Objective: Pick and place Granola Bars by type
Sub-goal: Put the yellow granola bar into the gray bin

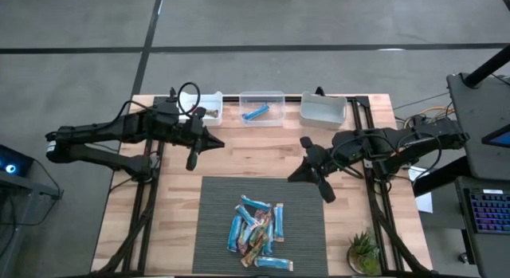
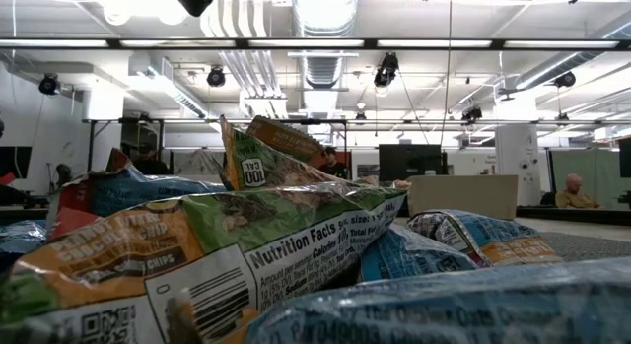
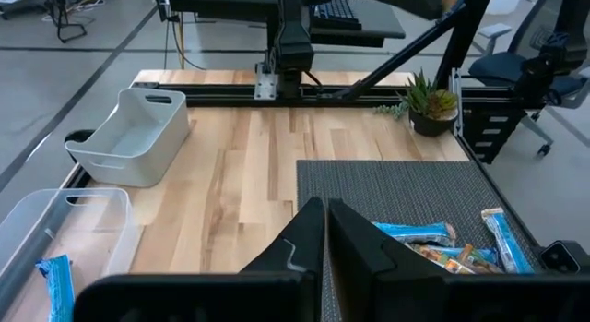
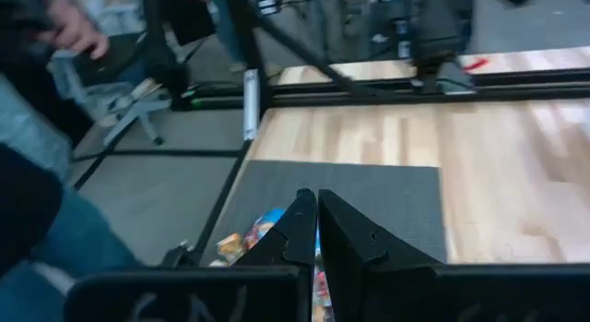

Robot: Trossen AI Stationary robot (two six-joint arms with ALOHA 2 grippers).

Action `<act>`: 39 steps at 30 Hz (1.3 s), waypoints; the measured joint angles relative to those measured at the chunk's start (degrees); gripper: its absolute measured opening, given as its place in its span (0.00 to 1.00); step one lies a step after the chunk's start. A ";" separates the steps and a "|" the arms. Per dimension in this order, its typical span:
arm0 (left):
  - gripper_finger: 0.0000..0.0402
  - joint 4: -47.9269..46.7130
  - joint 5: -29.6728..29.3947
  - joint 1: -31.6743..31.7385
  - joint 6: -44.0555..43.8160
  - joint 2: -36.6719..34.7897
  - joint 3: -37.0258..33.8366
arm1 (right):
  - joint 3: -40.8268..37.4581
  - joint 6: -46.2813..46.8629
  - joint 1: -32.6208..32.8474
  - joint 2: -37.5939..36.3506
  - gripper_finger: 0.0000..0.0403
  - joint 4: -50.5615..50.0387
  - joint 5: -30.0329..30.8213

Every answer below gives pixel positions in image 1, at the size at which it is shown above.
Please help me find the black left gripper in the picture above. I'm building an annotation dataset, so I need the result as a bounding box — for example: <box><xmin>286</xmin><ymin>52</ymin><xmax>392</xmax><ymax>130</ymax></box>
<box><xmin>171</xmin><ymin>106</ymin><xmax>226</xmax><ymax>171</ymax></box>

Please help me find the black keyboard tray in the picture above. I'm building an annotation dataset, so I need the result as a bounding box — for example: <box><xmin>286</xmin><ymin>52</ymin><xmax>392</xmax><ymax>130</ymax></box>
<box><xmin>453</xmin><ymin>176</ymin><xmax>510</xmax><ymax>278</ymax></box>

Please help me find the black computer with blue light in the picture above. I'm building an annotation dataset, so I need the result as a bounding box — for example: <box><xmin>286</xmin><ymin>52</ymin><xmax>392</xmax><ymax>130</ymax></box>
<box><xmin>0</xmin><ymin>144</ymin><xmax>35</xmax><ymax>178</ymax></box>

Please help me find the grey equipment cart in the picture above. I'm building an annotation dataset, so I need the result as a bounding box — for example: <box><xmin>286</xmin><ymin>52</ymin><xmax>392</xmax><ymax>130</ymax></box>
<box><xmin>0</xmin><ymin>170</ymin><xmax>65</xmax><ymax>278</ymax></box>

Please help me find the black pole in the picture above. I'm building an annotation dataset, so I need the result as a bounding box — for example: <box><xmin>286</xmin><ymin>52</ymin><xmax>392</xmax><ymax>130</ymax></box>
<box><xmin>464</xmin><ymin>45</ymin><xmax>510</xmax><ymax>88</ymax></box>

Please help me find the orange and green granola bar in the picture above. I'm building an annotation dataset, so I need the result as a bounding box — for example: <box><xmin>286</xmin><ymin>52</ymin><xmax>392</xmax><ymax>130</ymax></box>
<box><xmin>240</xmin><ymin>234</ymin><xmax>269</xmax><ymax>268</ymax></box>

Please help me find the yellow cable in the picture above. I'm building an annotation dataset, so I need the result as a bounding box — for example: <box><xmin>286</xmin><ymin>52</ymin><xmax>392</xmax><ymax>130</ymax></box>
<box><xmin>398</xmin><ymin>105</ymin><xmax>453</xmax><ymax>126</ymax></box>

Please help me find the grey woven placemat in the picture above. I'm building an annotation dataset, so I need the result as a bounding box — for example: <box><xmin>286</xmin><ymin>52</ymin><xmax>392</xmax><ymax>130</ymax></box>
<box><xmin>191</xmin><ymin>175</ymin><xmax>330</xmax><ymax>276</ymax></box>

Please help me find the red and blue granola bar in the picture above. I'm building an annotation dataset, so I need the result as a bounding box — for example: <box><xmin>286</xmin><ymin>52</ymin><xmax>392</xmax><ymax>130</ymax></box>
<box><xmin>237</xmin><ymin>224</ymin><xmax>253</xmax><ymax>256</ymax></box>

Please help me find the clear plastic bin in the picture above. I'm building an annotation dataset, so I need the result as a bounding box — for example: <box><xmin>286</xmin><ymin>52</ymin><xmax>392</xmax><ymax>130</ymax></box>
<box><xmin>238</xmin><ymin>90</ymin><xmax>287</xmax><ymax>127</ymax></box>

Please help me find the black computer keyboard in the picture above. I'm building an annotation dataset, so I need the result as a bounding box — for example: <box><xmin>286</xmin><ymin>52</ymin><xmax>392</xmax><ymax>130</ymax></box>
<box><xmin>464</xmin><ymin>188</ymin><xmax>510</xmax><ymax>235</ymax></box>

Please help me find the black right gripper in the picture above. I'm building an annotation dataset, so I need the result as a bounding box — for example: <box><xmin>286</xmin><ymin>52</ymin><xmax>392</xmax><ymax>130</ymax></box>
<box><xmin>287</xmin><ymin>135</ymin><xmax>339</xmax><ymax>203</ymax></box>

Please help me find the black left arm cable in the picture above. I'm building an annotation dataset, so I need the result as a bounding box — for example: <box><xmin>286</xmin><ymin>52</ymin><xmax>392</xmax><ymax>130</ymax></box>
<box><xmin>177</xmin><ymin>81</ymin><xmax>202</xmax><ymax>116</ymax></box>

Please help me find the black computer desk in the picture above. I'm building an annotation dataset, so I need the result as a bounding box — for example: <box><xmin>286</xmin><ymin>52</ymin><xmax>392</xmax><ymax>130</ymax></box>
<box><xmin>445</xmin><ymin>72</ymin><xmax>510</xmax><ymax>182</ymax></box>

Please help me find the tablet screen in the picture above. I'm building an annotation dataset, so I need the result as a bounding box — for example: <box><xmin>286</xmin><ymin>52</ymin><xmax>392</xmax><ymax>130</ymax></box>
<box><xmin>481</xmin><ymin>124</ymin><xmax>510</xmax><ymax>150</ymax></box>

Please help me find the light grey plastic bin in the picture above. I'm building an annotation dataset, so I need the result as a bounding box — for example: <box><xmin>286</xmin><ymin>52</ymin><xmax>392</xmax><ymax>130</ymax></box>
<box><xmin>299</xmin><ymin>90</ymin><xmax>348</xmax><ymax>131</ymax></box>

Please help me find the potted succulent plant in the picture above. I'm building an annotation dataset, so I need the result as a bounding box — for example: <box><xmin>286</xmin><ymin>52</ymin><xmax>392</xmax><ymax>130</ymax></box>
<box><xmin>345</xmin><ymin>229</ymin><xmax>382</xmax><ymax>276</ymax></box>

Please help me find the black aluminium table frame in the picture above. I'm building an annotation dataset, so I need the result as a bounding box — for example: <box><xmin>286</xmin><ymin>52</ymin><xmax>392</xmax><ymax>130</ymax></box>
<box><xmin>93</xmin><ymin>85</ymin><xmax>434</xmax><ymax>277</ymax></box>

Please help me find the white paper sheet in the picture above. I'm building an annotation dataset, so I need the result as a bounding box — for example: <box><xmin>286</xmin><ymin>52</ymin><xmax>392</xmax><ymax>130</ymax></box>
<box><xmin>408</xmin><ymin>165</ymin><xmax>434</xmax><ymax>214</ymax></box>

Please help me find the black support beam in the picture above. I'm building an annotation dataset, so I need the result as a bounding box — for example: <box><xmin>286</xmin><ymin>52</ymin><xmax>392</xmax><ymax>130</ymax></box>
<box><xmin>412</xmin><ymin>156</ymin><xmax>471</xmax><ymax>198</ymax></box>

